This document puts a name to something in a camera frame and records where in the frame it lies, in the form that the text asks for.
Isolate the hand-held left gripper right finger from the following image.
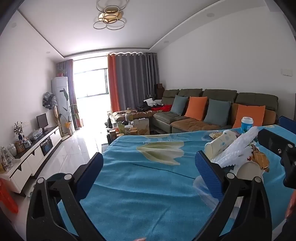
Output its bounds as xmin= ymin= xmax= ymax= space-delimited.
xmin=195 ymin=150 xmax=272 ymax=241

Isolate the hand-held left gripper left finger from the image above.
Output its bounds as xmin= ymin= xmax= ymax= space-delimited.
xmin=26 ymin=152 xmax=104 ymax=241

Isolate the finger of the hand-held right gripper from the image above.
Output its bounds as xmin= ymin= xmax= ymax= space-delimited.
xmin=257 ymin=128 xmax=296 ymax=160
xmin=279 ymin=116 xmax=296 ymax=135

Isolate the orange snack wrapper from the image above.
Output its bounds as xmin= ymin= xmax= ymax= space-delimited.
xmin=251 ymin=144 xmax=270 ymax=173

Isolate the cream paper cup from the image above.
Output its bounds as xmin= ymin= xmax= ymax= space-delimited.
xmin=233 ymin=161 xmax=264 ymax=180

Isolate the person's right hand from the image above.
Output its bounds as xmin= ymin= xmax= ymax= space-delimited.
xmin=285 ymin=192 xmax=296 ymax=218

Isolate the clear plastic bag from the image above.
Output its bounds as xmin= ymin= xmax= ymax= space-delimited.
xmin=193 ymin=176 xmax=220 ymax=209

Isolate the orange cushion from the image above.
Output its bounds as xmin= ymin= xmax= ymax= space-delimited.
xmin=232 ymin=104 xmax=266 ymax=129
xmin=184 ymin=96 xmax=208 ymax=121

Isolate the blue cup with white lid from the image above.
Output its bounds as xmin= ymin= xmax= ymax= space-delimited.
xmin=241 ymin=116 xmax=255 ymax=134

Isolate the black coffee table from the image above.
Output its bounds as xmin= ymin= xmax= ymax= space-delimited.
xmin=102 ymin=111 xmax=151 ymax=146

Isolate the blue floral blanket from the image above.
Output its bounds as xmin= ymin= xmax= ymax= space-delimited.
xmin=57 ymin=125 xmax=296 ymax=241

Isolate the white television cabinet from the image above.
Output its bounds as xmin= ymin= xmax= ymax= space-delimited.
xmin=0 ymin=126 xmax=62 ymax=197

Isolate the olive and brown sofa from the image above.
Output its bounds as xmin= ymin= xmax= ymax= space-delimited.
xmin=112 ymin=88 xmax=279 ymax=134

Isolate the grey-blue cushion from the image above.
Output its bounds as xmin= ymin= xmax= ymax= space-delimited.
xmin=170 ymin=95 xmax=188 ymax=115
xmin=203 ymin=98 xmax=231 ymax=127

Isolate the tall leafy house plant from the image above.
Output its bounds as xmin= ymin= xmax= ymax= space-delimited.
xmin=58 ymin=88 xmax=78 ymax=137

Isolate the beige paper bag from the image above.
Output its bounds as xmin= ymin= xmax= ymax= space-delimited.
xmin=134 ymin=118 xmax=150 ymax=135

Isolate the plastic-wrapped bowl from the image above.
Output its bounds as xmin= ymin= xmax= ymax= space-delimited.
xmin=31 ymin=128 xmax=43 ymax=141

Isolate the black monitor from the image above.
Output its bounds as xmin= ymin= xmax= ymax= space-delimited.
xmin=36 ymin=113 xmax=49 ymax=130

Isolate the purple striped curtain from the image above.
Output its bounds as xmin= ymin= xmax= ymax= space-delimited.
xmin=58 ymin=59 xmax=83 ymax=128

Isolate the white standing air conditioner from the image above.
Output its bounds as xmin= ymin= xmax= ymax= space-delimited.
xmin=51 ymin=77 xmax=70 ymax=138

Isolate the red cloth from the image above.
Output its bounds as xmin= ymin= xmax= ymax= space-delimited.
xmin=151 ymin=104 xmax=173 ymax=113

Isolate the cloth-covered standing fan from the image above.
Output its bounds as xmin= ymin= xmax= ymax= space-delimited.
xmin=42 ymin=92 xmax=58 ymax=121

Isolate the vase with dry branches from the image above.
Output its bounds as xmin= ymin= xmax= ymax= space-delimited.
xmin=13 ymin=122 xmax=24 ymax=141

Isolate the plastic-wrapped ornament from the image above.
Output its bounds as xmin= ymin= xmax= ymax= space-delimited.
xmin=0 ymin=146 xmax=14 ymax=172

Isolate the window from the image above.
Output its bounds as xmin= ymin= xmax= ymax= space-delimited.
xmin=73 ymin=68 xmax=110 ymax=99

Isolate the orange plastic bag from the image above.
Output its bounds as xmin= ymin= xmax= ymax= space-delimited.
xmin=0 ymin=178 xmax=18 ymax=215

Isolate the orange curtain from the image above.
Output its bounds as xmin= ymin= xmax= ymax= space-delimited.
xmin=107 ymin=54 xmax=121 ymax=113

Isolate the white cloth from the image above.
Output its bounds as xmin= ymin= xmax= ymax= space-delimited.
xmin=143 ymin=98 xmax=162 ymax=107

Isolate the dark brown box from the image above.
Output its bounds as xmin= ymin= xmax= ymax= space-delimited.
xmin=154 ymin=83 xmax=165 ymax=99

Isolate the grey curtain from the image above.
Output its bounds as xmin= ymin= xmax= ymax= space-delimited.
xmin=115 ymin=53 xmax=160 ymax=110

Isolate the ring ceiling lamp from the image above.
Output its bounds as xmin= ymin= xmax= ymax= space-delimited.
xmin=93 ymin=0 xmax=129 ymax=30

